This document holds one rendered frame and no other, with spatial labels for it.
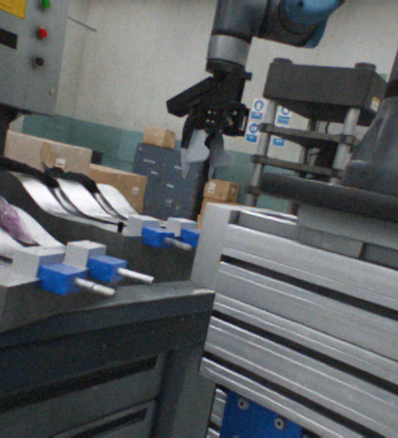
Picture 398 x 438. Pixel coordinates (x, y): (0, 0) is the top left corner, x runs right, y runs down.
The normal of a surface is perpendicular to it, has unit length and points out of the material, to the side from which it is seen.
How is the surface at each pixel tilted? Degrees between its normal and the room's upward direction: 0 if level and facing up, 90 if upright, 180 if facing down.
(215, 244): 90
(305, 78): 90
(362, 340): 90
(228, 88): 90
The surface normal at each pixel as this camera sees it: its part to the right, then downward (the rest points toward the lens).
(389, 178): -0.70, -0.07
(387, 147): -0.70, -0.38
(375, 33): -0.51, 0.00
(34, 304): 0.92, 0.23
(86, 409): 0.78, 0.23
